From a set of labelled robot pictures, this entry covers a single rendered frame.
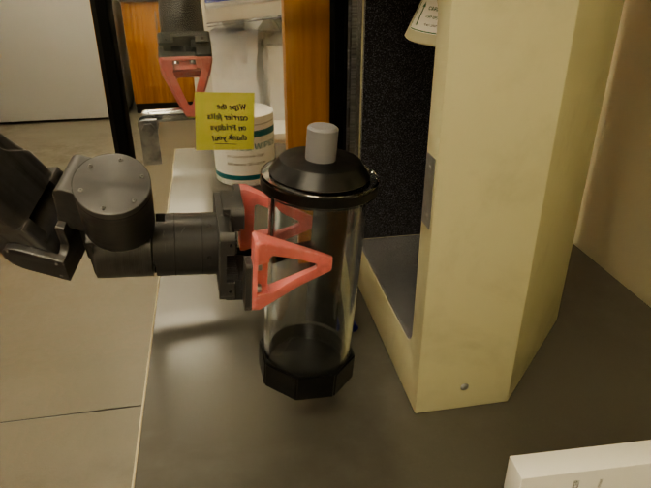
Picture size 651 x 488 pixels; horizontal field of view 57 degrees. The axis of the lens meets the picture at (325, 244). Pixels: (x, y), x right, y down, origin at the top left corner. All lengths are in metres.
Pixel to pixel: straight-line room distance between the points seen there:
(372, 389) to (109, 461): 1.40
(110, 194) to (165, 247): 0.08
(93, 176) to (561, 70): 0.39
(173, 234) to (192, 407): 0.25
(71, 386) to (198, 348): 1.57
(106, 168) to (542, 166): 0.38
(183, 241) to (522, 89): 0.32
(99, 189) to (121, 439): 1.65
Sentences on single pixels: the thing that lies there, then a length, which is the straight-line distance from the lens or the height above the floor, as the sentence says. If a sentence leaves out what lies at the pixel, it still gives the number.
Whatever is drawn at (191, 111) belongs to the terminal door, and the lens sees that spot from 0.79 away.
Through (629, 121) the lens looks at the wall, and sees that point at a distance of 1.04.
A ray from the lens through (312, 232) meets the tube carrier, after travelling 0.52.
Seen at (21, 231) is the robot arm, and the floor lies 1.20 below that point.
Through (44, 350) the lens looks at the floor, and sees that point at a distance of 2.57.
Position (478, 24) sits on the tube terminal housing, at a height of 1.35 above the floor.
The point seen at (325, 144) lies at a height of 1.25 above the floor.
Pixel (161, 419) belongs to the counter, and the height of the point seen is 0.94.
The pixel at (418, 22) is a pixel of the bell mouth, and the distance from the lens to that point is 0.65.
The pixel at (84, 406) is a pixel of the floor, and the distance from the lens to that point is 2.25.
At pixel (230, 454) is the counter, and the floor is 0.94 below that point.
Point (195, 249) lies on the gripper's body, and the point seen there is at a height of 1.17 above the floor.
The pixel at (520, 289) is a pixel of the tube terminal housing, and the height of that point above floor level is 1.09.
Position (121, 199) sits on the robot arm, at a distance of 0.47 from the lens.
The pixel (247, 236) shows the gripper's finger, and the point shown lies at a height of 1.14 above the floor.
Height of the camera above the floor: 1.41
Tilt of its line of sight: 27 degrees down
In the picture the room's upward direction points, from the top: straight up
